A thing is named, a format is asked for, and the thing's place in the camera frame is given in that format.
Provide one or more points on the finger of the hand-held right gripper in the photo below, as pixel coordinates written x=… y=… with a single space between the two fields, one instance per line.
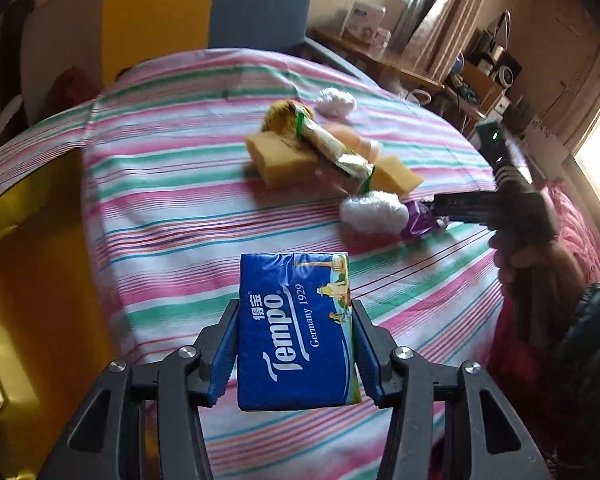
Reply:
x=462 y=206

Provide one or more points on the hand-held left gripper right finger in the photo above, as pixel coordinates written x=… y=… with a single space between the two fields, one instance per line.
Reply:
x=369 y=360

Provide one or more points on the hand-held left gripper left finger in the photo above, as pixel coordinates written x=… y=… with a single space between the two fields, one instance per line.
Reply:
x=224 y=360

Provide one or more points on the purple wrapper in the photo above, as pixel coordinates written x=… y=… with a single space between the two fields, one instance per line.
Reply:
x=420 y=220

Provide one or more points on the blue tissue pack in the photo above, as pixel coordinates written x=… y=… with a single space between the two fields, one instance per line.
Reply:
x=295 y=330

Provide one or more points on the yellow sock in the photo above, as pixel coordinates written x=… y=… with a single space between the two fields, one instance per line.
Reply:
x=280 y=115

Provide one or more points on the person's right hand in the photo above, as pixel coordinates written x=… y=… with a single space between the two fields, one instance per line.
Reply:
x=517 y=260

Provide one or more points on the yellow sponge block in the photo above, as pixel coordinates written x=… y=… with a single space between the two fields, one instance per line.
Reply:
x=280 y=157
x=400 y=175

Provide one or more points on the crumpled white tissue ball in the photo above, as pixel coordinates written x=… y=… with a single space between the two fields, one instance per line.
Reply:
x=336 y=102
x=375 y=212

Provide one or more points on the brown cardboard box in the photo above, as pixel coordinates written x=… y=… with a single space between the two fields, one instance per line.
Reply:
x=480 y=85

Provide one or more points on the peach plastic bottle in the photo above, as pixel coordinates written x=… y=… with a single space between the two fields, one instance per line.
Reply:
x=352 y=137

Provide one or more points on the black and silver speaker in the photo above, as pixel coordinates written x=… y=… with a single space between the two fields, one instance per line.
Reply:
x=507 y=67

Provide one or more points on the green and white snack packet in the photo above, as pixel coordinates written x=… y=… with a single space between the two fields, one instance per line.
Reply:
x=330 y=147

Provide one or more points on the wooden desk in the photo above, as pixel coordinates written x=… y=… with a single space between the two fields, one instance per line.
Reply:
x=375 y=62

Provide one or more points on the striped bed sheet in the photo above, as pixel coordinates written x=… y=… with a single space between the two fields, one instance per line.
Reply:
x=170 y=200

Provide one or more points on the small white pink box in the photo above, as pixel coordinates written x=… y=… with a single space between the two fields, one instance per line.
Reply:
x=381 y=40

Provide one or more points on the beige curtain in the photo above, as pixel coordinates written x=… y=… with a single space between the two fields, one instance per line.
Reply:
x=450 y=15

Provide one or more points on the golden yellow box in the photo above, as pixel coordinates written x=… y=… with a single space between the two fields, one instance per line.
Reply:
x=35 y=280

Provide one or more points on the white cardboard box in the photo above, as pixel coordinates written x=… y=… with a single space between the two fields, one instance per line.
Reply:
x=362 y=20

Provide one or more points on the reddish brown cushion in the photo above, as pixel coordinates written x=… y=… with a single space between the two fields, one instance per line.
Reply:
x=72 y=87

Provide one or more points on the yellow headboard panel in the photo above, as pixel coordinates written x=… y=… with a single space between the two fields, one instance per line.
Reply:
x=155 y=10

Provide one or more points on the grey bed frame rail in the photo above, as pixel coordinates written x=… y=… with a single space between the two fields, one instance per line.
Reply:
x=335 y=57

